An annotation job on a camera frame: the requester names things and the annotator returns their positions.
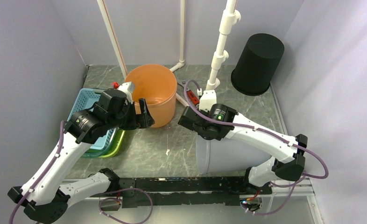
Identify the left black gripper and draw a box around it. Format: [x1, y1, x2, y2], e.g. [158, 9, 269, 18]
[107, 98, 155, 130]

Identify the orange plastic bucket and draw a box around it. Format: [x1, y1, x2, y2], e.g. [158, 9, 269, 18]
[125, 64, 177, 128]

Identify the grey plastic bucket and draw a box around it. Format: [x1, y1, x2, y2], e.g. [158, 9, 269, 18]
[196, 135, 271, 175]

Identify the black plastic bucket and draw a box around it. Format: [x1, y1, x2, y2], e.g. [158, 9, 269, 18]
[231, 33, 285, 96]

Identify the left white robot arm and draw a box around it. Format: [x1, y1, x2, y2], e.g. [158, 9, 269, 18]
[8, 89, 154, 224]

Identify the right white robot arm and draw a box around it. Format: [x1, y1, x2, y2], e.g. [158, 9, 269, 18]
[178, 104, 305, 194]

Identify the green plastic tray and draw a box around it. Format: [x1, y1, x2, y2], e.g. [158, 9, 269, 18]
[81, 91, 126, 159]

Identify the blue plastic basket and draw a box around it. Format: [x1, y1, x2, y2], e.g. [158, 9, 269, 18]
[68, 88, 116, 158]

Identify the red handled adjustable wrench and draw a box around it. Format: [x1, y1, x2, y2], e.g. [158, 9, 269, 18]
[177, 80, 200, 107]

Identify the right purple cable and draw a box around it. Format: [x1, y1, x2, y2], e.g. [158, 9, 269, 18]
[183, 79, 330, 180]

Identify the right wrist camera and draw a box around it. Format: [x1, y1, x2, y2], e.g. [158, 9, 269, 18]
[198, 90, 217, 112]

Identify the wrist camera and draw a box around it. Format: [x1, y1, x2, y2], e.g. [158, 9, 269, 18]
[111, 82, 135, 104]
[198, 90, 217, 112]

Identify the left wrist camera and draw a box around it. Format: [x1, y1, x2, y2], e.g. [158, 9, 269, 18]
[111, 82, 135, 104]

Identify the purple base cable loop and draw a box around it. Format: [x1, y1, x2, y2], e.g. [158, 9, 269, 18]
[98, 184, 155, 224]

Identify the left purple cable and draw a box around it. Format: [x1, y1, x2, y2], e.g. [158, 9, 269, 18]
[9, 120, 67, 224]

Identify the white PVC pipe frame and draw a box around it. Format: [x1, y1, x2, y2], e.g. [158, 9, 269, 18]
[97, 0, 242, 107]

